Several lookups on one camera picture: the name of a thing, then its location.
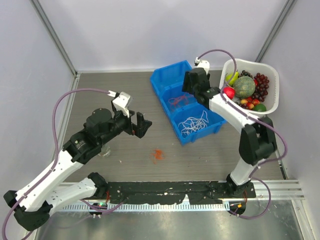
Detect green lime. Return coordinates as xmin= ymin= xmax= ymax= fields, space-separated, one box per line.
xmin=252 ymin=103 xmax=267 ymax=112

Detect white fruit basket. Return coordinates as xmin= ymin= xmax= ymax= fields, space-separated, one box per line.
xmin=235 ymin=58 xmax=280 ymax=116

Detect red apple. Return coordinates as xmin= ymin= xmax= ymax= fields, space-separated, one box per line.
xmin=223 ymin=86 xmax=236 ymax=100

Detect dark red grape bunch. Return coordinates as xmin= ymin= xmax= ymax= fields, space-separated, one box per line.
xmin=252 ymin=72 xmax=270 ymax=102

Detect white cable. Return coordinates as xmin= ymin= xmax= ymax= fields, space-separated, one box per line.
xmin=191 ymin=109 xmax=210 ymax=131
xmin=178 ymin=121 xmax=196 ymax=137

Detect red yellow cherries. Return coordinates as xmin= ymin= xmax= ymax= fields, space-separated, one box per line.
xmin=235 ymin=98 xmax=261 ymax=110

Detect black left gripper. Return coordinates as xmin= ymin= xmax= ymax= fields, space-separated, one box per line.
xmin=98 ymin=107 xmax=152 ymax=146

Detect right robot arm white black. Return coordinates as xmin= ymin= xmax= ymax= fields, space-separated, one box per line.
xmin=182 ymin=67 xmax=278 ymax=198

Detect blue three-compartment bin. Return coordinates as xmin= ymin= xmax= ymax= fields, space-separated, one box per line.
xmin=150 ymin=60 xmax=227 ymax=145

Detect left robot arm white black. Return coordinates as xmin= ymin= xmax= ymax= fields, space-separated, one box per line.
xmin=3 ymin=108 xmax=152 ymax=231

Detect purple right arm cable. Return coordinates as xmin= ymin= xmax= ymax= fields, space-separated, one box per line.
xmin=198 ymin=49 xmax=288 ymax=181

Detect green yellow pear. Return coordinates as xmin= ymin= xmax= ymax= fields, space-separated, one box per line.
xmin=225 ymin=71 xmax=239 ymax=87

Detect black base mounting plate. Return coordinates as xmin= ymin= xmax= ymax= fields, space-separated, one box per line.
xmin=108 ymin=181 xmax=256 ymax=205

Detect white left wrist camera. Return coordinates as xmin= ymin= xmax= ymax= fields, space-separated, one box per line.
xmin=107 ymin=91 xmax=132 ymax=118

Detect perforated cable duct strip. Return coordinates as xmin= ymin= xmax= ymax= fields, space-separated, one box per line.
xmin=60 ymin=202 xmax=230 ymax=212

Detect clear glass bottle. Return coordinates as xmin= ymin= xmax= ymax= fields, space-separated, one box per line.
xmin=98 ymin=144 xmax=111 ymax=158

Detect green melon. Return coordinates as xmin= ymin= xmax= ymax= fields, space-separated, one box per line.
xmin=233 ymin=76 xmax=256 ymax=99

